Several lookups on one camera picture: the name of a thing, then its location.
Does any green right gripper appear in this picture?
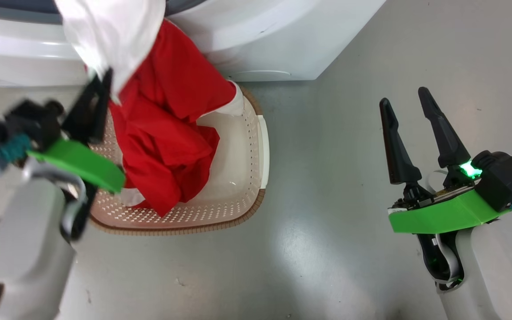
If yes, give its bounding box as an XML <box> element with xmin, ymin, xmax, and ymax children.
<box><xmin>379</xmin><ymin>87</ymin><xmax>512</xmax><ymax>292</ymax></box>

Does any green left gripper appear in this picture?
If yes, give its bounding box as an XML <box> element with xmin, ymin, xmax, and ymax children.
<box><xmin>27</xmin><ymin>67</ymin><xmax>126</xmax><ymax>194</ymax></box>

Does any red and white garment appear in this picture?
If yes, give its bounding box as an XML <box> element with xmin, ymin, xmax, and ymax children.
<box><xmin>54</xmin><ymin>0</ymin><xmax>245</xmax><ymax>217</ymax></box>

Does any cream perforated laundry basket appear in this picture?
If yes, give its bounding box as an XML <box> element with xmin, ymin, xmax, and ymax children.
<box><xmin>88</xmin><ymin>87</ymin><xmax>270</xmax><ymax>236</ymax></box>

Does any white front-load washing machine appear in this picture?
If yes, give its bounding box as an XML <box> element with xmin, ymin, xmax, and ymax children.
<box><xmin>0</xmin><ymin>0</ymin><xmax>388</xmax><ymax>88</ymax></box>

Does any round white filter cover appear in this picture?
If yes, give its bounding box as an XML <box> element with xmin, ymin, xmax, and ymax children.
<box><xmin>234</xmin><ymin>69</ymin><xmax>292</xmax><ymax>83</ymax></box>

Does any teal left camera connector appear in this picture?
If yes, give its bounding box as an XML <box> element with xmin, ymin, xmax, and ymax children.
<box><xmin>0</xmin><ymin>133</ymin><xmax>32</xmax><ymax>163</ymax></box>

